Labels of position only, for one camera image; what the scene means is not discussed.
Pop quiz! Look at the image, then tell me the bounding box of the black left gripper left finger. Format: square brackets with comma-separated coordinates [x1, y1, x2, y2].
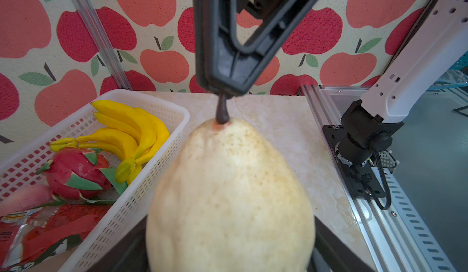
[87, 217, 148, 272]

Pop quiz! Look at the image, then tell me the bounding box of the pink toy dragon fruit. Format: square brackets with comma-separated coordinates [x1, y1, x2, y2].
[35, 148, 128, 205]

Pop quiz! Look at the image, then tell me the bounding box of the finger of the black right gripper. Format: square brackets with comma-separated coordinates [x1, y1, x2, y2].
[189, 0, 335, 98]

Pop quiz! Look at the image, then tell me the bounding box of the lower yellow toy banana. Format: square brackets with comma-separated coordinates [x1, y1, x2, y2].
[49, 128, 138, 161]

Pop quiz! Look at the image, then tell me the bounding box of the white plastic fruit basket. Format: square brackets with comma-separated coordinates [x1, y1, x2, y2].
[1, 89, 190, 272]

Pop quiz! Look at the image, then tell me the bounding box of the aluminium right corner post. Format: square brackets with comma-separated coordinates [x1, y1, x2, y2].
[71, 0, 132, 91]

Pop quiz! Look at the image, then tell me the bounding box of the yellow toy banana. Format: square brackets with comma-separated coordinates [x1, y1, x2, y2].
[49, 128, 138, 161]
[91, 100, 170, 165]

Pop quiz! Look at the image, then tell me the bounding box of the red snack bag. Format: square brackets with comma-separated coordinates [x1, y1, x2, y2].
[1, 205, 110, 272]

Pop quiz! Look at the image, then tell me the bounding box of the cream pear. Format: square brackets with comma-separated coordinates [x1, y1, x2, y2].
[145, 94, 316, 272]

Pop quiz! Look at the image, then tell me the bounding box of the upper yellow toy banana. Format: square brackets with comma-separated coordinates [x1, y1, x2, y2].
[91, 100, 170, 165]

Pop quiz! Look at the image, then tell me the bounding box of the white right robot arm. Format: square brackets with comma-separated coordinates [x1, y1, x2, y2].
[193, 0, 468, 166]

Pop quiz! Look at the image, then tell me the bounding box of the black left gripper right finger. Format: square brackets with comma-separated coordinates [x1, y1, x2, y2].
[310, 217, 374, 272]

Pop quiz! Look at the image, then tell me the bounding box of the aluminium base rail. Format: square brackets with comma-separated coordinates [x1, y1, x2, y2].
[299, 85, 455, 272]

